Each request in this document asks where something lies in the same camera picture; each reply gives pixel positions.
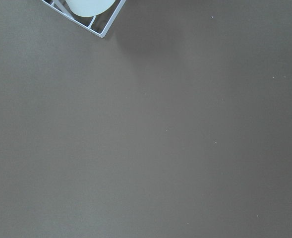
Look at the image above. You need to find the pale blue cup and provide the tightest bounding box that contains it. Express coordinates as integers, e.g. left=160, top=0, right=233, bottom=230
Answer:
left=66, top=0, right=115, bottom=17

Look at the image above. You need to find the metal wire rack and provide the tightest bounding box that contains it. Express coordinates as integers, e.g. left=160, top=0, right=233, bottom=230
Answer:
left=42, top=0, right=125, bottom=38

